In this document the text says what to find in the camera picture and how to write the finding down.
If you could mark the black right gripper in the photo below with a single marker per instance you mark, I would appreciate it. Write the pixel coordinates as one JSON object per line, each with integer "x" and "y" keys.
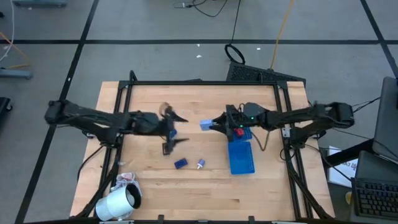
{"x": 237, "y": 119}

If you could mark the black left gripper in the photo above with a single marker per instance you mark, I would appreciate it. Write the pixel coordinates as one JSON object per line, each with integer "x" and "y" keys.
{"x": 164, "y": 127}

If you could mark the royal blue charger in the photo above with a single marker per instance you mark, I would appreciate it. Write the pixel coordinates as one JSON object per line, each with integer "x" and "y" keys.
{"x": 173, "y": 133}

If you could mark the light blue charger block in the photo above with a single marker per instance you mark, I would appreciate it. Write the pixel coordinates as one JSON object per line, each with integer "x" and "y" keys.
{"x": 205, "y": 125}

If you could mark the small red usb charger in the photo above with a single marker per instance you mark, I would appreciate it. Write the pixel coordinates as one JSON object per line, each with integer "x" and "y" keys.
{"x": 239, "y": 132}

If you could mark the dark blue charger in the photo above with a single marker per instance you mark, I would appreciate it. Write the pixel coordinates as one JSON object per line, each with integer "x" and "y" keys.
{"x": 181, "y": 163}

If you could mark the small blue white plug adapter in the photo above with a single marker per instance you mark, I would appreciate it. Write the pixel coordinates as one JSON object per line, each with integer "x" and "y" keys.
{"x": 201, "y": 162}

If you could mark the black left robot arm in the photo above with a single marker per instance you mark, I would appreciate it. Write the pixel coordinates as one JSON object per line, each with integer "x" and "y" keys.
{"x": 93, "y": 116}

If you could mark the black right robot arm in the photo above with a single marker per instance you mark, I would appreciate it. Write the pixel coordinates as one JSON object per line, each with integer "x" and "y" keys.
{"x": 295, "y": 116}

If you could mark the blue plastic basket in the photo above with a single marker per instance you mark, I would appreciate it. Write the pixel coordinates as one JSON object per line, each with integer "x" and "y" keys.
{"x": 247, "y": 133}
{"x": 242, "y": 158}

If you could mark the black perforated computer case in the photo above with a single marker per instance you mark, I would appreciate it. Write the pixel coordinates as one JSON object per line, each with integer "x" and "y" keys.
{"x": 248, "y": 73}

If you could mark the white cylinder with black rim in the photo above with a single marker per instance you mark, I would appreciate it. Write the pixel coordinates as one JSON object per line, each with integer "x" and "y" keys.
{"x": 115, "y": 203}

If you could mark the white paper sheet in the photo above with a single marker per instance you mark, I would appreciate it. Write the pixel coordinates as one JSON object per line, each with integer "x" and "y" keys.
{"x": 342, "y": 169}

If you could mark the small yellow object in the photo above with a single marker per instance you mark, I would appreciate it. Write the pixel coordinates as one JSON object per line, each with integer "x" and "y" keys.
{"x": 348, "y": 197}

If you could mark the black keyboard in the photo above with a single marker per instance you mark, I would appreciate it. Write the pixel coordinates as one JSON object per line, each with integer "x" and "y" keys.
{"x": 376, "y": 197}

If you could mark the grey floor bar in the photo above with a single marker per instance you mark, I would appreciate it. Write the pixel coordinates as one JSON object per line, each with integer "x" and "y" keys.
{"x": 40, "y": 3}
{"x": 15, "y": 73}

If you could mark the black floor equipment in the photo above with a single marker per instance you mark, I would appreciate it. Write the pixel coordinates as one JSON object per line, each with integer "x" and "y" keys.
{"x": 3, "y": 107}

